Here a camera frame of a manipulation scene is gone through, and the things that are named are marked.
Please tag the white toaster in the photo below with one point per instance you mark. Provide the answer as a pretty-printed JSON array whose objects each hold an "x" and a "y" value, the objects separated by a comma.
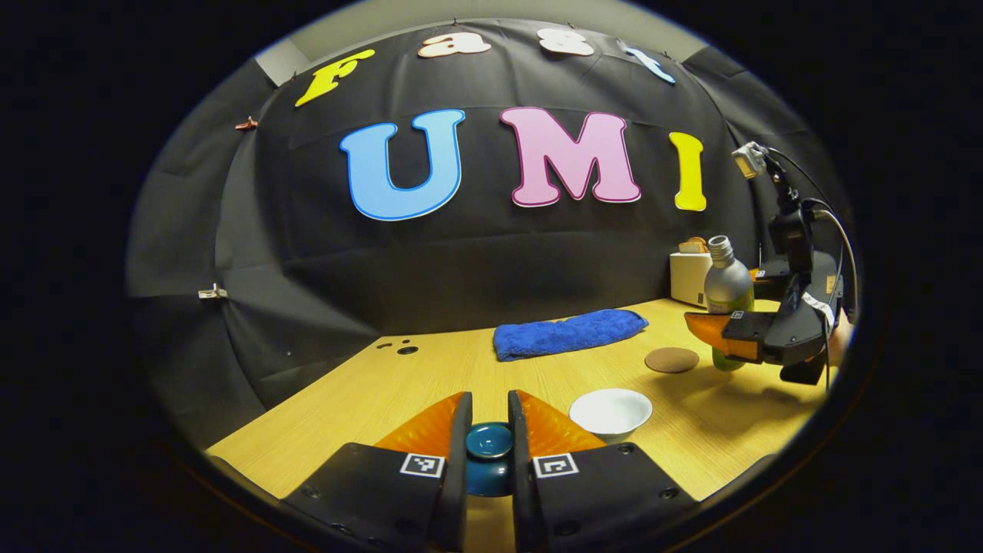
[{"x": 687, "y": 280}]

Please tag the red clip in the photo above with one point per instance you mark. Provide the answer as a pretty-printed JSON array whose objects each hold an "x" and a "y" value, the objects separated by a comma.
[{"x": 246, "y": 124}]

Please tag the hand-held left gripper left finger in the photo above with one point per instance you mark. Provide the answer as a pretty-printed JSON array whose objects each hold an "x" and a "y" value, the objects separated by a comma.
[{"x": 384, "y": 499}]

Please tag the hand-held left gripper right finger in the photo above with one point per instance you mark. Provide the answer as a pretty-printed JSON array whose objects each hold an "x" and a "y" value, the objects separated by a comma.
[{"x": 599, "y": 499}]

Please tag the metal clip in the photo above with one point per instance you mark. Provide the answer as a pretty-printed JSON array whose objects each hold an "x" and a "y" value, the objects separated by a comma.
[{"x": 213, "y": 292}]

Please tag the silver green-label water bottle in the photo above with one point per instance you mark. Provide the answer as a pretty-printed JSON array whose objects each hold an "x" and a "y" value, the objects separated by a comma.
[{"x": 727, "y": 284}]

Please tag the white teacup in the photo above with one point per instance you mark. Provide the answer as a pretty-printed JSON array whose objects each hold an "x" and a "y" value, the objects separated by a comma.
[{"x": 610, "y": 411}]

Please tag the dark blue teacup lid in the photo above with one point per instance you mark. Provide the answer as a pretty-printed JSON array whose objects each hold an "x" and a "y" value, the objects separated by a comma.
[{"x": 489, "y": 442}]

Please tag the black backdrop cloth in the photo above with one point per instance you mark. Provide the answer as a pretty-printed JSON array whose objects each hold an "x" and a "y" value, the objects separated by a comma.
[{"x": 476, "y": 269}]

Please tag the blue towel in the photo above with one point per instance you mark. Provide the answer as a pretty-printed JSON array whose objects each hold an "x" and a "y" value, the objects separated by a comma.
[{"x": 568, "y": 334}]

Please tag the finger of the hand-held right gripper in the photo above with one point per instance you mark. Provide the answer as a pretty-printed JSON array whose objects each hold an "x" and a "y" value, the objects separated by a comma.
[
  {"x": 774, "y": 280},
  {"x": 737, "y": 334}
]

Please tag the toast slices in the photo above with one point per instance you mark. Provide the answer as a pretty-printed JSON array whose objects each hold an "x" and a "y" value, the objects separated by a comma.
[{"x": 693, "y": 246}]

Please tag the round brown coaster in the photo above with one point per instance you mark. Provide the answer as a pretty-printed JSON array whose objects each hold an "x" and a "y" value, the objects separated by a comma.
[{"x": 672, "y": 360}]

